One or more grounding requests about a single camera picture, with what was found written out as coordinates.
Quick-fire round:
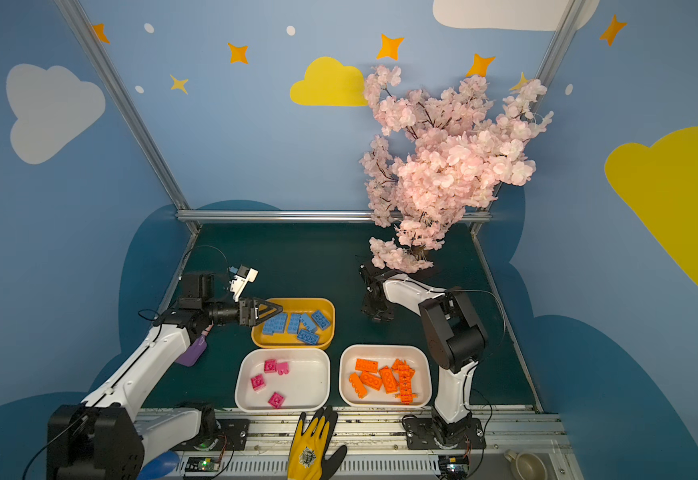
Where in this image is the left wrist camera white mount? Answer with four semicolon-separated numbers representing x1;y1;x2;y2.
229;265;258;302

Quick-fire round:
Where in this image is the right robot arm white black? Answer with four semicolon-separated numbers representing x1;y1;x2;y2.
359;264;488;450

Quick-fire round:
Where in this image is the beige ceramic cup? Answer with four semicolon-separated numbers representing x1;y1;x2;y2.
504;450;548;480

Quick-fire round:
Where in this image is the orange lego brick top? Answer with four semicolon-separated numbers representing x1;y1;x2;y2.
359;371;383;391

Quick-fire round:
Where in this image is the magenta small lego brick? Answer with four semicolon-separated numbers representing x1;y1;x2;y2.
250;374;266;392

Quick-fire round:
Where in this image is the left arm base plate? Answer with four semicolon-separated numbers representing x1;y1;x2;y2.
172;418;250;453

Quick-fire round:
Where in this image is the purple pink toy spatula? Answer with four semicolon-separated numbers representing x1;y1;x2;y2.
175;335;207;368

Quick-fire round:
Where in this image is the blue lego brick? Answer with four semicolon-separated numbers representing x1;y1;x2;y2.
272;312;289;333
300;313;318;333
311;310;331;331
262;319;279;335
287;313;302;336

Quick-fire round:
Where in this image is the blue garden trowel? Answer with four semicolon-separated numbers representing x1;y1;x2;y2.
137;451;180;480

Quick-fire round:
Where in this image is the yellow black work glove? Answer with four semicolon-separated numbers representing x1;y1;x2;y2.
287;406;348;480

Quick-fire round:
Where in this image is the yellow plastic tray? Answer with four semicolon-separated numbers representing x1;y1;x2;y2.
251;297;336;350

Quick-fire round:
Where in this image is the left white plastic tray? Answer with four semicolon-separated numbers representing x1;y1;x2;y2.
234;348;331;413

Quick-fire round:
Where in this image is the orange lego brick cluster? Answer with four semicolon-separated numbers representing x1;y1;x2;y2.
349;372;368;399

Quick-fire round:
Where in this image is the pink cherry blossom tree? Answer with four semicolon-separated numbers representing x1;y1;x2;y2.
360;65;553;273

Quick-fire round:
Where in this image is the white plastic tray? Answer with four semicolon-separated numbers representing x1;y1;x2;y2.
234;348;331;413
339;344;433;409

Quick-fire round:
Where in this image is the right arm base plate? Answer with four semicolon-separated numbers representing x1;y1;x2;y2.
401;413;486;450

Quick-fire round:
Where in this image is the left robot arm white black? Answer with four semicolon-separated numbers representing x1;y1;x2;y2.
45;267;283;479

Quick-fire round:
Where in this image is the right white plastic tray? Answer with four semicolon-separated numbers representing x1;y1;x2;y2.
339;344;433;409

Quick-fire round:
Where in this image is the orange lego pile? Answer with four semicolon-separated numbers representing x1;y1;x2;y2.
393;363;417;405

